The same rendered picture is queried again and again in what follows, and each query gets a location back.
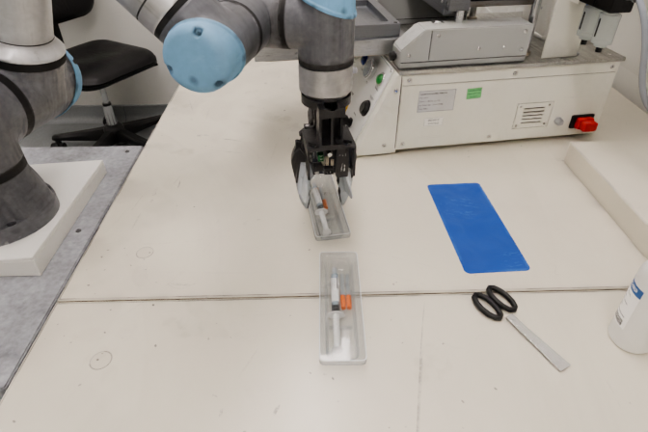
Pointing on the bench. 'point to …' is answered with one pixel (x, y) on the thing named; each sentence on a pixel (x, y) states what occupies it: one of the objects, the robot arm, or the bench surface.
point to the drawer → (354, 49)
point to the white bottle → (633, 316)
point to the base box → (487, 106)
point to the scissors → (515, 321)
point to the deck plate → (518, 62)
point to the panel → (363, 89)
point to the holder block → (374, 20)
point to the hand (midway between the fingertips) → (323, 197)
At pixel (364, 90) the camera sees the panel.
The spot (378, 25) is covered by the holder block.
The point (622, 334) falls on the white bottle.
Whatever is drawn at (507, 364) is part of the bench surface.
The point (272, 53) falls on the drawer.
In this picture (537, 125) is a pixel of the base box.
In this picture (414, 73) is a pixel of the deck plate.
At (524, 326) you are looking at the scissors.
